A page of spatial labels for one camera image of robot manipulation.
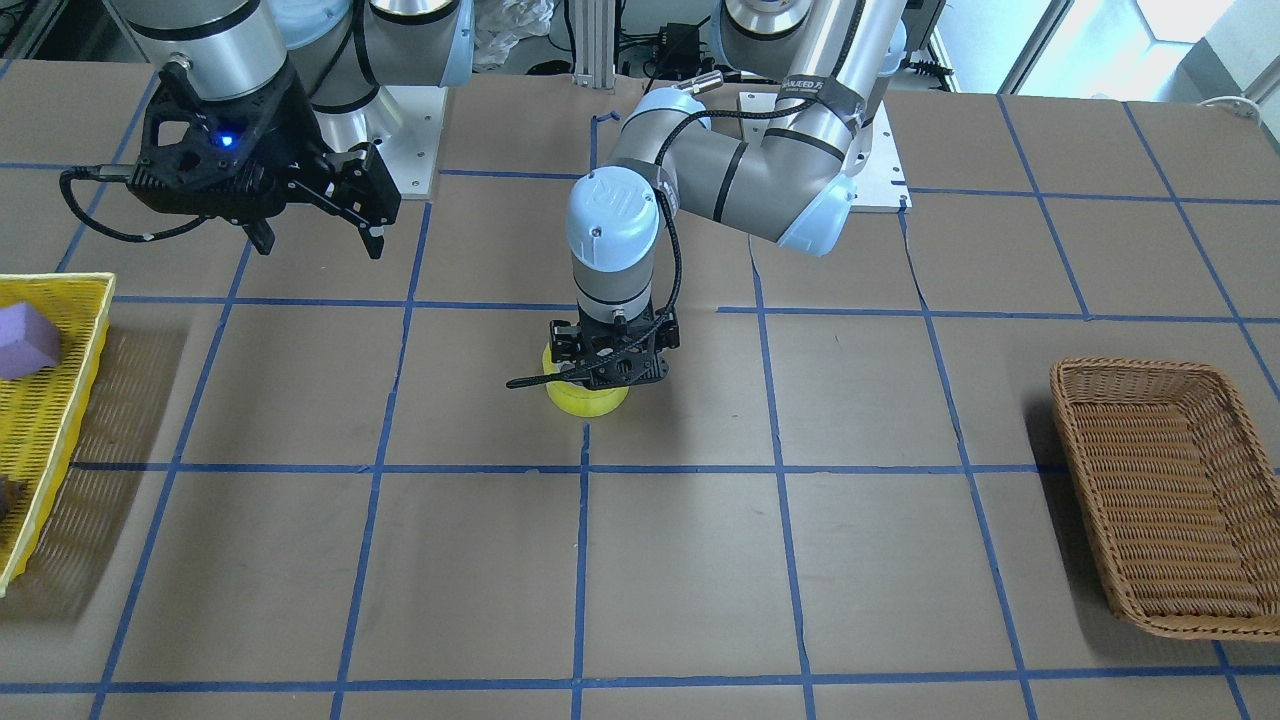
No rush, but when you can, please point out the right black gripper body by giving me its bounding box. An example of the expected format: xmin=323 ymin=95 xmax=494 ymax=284
xmin=128 ymin=60 xmax=343 ymax=223

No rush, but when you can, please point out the aluminium frame post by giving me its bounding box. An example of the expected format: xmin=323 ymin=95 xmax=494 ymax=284
xmin=564 ymin=1 xmax=621 ymax=94

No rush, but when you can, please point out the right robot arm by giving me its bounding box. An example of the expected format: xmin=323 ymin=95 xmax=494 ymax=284
xmin=60 ymin=1 xmax=475 ymax=259

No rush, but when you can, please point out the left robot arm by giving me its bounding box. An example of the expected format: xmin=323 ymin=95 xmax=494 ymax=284
xmin=509 ymin=1 xmax=906 ymax=391

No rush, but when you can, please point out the brown wicker basket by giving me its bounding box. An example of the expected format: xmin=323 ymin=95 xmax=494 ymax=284
xmin=1050 ymin=357 xmax=1279 ymax=642

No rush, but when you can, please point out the brown toy animal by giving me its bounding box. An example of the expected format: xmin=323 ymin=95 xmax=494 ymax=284
xmin=0 ymin=475 xmax=27 ymax=521

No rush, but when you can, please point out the yellow tape roll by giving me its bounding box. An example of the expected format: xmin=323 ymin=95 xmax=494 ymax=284
xmin=545 ymin=380 xmax=630 ymax=419

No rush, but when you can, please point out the yellow plastic basket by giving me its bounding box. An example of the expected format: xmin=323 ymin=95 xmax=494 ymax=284
xmin=1 ymin=272 xmax=116 ymax=592

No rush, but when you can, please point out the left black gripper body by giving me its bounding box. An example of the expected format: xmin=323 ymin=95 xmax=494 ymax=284
xmin=549 ymin=305 xmax=680 ymax=391

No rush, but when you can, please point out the purple foam block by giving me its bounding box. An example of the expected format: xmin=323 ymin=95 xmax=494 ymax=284
xmin=1 ymin=302 xmax=61 ymax=380

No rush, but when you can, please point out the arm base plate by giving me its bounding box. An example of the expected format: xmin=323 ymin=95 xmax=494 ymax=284
xmin=737 ymin=90 xmax=913 ymax=214
xmin=379 ymin=86 xmax=451 ymax=200

